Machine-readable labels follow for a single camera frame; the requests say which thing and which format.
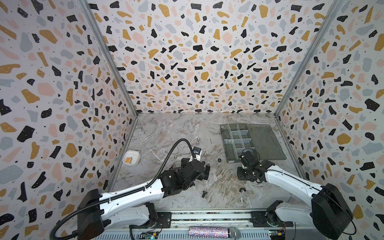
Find grey compartment organizer box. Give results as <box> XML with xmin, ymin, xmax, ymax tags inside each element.
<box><xmin>220</xmin><ymin>123</ymin><xmax>287</xmax><ymax>164</ymax></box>

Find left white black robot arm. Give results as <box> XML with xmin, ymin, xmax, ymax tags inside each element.
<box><xmin>77</xmin><ymin>158</ymin><xmax>211</xmax><ymax>240</ymax></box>

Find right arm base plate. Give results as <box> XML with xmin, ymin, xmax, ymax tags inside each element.
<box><xmin>250</xmin><ymin>211</ymin><xmax>294</xmax><ymax>228</ymax></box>

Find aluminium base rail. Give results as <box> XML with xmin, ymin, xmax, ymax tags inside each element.
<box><xmin>91</xmin><ymin>209</ymin><xmax>326</xmax><ymax>240</ymax></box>

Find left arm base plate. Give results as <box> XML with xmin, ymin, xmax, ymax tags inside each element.
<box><xmin>144</xmin><ymin>212</ymin><xmax>172</xmax><ymax>229</ymax></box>

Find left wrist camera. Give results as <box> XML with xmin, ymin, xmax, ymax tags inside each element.
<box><xmin>193</xmin><ymin>147</ymin><xmax>202</xmax><ymax>161</ymax></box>

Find white square container orange label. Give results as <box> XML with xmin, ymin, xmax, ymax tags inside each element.
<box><xmin>123</xmin><ymin>150</ymin><xmax>141</xmax><ymax>166</ymax></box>

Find black corrugated cable conduit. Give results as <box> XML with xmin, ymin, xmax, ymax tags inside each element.
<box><xmin>49</xmin><ymin>138</ymin><xmax>197</xmax><ymax>240</ymax></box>

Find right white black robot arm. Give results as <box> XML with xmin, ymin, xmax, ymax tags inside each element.
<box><xmin>237</xmin><ymin>148</ymin><xmax>354</xmax><ymax>240</ymax></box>

